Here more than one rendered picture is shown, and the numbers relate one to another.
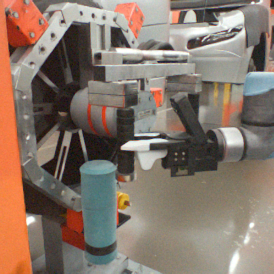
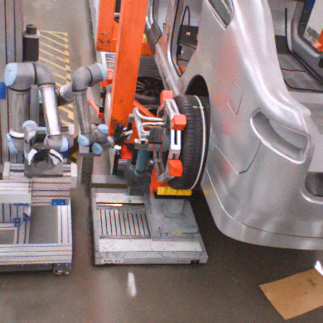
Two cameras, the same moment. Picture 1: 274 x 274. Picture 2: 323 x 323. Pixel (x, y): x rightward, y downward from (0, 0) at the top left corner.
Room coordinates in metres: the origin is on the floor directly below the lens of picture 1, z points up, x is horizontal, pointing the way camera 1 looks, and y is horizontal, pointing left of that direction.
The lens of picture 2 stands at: (2.64, -1.94, 2.47)
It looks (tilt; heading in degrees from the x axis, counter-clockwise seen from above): 33 degrees down; 131
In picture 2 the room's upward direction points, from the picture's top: 11 degrees clockwise
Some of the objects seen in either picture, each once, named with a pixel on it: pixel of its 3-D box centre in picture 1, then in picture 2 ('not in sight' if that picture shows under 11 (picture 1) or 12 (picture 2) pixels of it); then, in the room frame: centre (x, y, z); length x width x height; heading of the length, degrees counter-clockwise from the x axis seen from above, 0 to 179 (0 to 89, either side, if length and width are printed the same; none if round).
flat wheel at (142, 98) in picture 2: not in sight; (149, 96); (-0.40, 1.18, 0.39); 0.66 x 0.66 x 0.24
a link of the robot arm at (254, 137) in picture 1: (257, 141); (101, 146); (0.65, -0.27, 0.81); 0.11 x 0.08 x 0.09; 101
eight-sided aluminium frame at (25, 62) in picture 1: (93, 109); (165, 141); (0.86, 0.12, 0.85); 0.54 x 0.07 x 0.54; 146
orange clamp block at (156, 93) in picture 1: (148, 98); (175, 168); (1.12, -0.05, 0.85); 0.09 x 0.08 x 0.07; 146
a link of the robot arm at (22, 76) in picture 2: not in sight; (20, 110); (0.60, -0.83, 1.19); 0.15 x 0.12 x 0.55; 72
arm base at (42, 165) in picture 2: not in sight; (44, 156); (0.64, -0.70, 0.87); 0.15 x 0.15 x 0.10
